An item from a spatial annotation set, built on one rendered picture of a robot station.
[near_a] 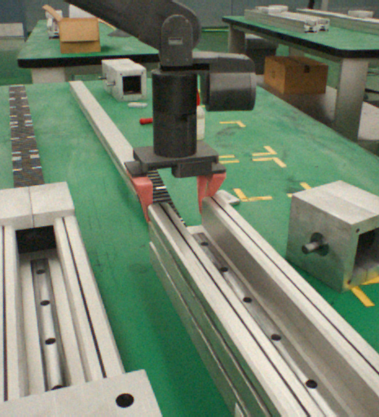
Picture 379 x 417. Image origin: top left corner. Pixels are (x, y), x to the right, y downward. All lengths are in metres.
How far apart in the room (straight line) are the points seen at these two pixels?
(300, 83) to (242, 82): 3.75
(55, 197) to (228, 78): 0.26
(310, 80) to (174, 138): 3.81
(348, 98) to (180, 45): 2.49
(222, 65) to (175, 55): 0.06
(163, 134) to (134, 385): 0.38
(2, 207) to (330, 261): 0.40
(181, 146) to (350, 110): 2.49
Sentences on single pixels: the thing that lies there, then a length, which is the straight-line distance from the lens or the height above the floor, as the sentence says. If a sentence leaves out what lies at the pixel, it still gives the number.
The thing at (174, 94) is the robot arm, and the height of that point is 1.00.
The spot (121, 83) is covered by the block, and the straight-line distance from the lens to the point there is 1.54.
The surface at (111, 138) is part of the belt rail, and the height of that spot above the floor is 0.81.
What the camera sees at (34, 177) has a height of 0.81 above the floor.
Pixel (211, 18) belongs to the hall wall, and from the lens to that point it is 11.88.
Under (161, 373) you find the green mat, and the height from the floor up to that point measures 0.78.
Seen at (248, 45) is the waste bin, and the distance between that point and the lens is 5.42.
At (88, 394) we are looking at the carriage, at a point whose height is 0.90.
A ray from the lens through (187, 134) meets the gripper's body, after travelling 0.63.
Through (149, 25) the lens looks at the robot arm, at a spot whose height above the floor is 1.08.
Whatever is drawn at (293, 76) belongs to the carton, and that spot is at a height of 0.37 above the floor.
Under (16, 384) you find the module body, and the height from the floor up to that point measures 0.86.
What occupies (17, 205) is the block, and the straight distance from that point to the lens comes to 0.64.
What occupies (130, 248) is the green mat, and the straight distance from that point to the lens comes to 0.70.
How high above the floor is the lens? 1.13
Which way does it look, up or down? 26 degrees down
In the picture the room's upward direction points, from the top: straight up
